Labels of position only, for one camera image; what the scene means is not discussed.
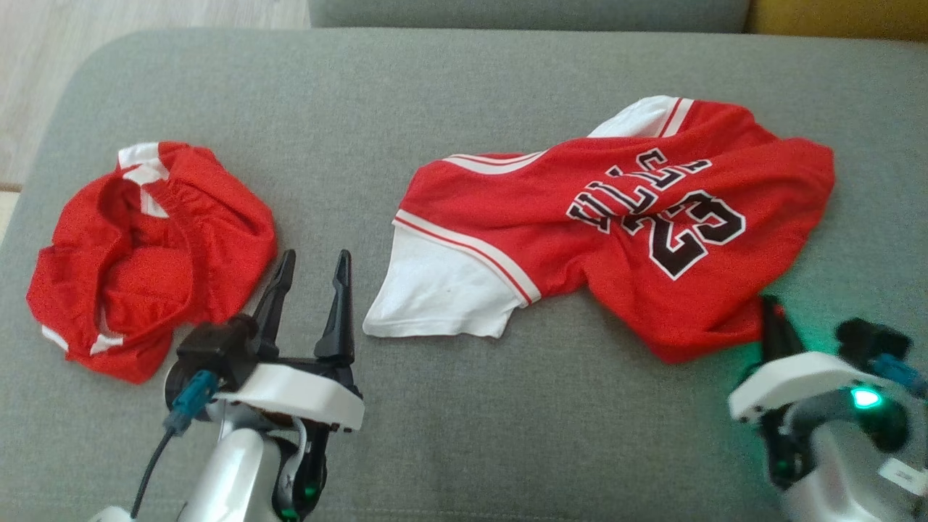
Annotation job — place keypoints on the grey fabric sofa seat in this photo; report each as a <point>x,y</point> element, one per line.
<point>507,406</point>

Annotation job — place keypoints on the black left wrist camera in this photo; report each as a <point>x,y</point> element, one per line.
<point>214,351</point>

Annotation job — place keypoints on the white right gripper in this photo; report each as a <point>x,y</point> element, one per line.
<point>790,380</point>

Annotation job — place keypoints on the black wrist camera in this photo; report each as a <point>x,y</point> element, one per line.
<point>214,351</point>
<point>870,339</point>

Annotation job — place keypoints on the grey sofa backrest cushion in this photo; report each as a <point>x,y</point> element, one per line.
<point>529,13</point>

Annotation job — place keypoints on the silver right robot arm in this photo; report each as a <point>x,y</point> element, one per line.
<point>841,464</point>

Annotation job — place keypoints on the yellow cushion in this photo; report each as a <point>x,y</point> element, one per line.
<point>841,18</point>

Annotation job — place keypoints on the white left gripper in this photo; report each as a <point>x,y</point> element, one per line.
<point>304,395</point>

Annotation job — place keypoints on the red white basketball jersey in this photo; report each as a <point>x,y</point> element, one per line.
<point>551,217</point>

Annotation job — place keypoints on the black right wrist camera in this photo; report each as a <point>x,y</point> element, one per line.
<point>870,339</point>

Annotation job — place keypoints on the white paper label tag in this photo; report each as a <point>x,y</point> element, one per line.
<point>905,477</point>

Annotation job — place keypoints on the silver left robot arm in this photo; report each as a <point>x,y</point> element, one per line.
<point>232,471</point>

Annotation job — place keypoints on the red basketball shorts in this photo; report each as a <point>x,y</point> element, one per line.
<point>210,232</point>

